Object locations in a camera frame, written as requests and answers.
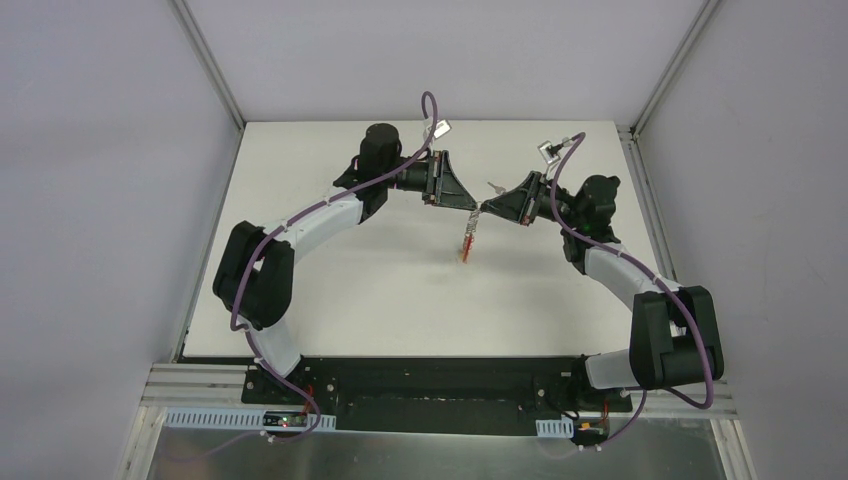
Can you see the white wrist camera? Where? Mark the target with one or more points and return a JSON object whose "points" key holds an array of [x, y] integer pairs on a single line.
{"points": [[552, 153], [434, 131]]}

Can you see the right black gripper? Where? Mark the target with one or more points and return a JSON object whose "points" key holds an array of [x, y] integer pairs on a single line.
{"points": [[530, 197]]}

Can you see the grey red keyring holder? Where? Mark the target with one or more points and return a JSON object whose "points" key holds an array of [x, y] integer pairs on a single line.
{"points": [[469, 234]]}

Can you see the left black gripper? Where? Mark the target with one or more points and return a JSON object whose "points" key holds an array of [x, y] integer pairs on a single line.
{"points": [[433, 176]]}

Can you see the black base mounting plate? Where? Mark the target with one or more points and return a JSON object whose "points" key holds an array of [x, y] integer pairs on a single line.
{"points": [[472, 396]]}

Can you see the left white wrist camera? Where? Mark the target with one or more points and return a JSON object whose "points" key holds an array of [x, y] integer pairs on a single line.
{"points": [[434, 131]]}

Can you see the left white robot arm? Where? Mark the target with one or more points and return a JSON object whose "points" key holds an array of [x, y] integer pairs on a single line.
{"points": [[255, 277]]}

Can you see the blue tag key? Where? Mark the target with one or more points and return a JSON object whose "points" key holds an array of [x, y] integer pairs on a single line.
{"points": [[499, 190]]}

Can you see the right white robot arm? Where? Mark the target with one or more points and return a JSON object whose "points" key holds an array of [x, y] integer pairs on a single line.
{"points": [[674, 339]]}

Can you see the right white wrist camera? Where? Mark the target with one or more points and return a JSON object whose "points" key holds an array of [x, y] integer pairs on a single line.
{"points": [[552, 153]]}

